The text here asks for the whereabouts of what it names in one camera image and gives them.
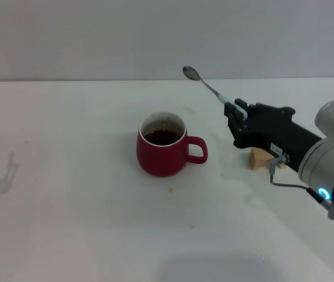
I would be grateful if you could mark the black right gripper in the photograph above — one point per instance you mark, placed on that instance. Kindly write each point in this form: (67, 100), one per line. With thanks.
(273, 129)

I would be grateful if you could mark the red ceramic cup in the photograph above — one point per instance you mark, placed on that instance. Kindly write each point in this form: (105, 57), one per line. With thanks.
(161, 161)

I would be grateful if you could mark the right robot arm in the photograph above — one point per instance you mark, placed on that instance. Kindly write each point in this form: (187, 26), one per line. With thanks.
(320, 158)

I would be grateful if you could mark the light notched wooden block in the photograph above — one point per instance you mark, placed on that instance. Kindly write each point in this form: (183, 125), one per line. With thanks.
(259, 160)

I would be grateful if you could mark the dark coffee liquid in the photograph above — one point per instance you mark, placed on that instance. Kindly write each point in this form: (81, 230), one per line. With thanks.
(162, 138)

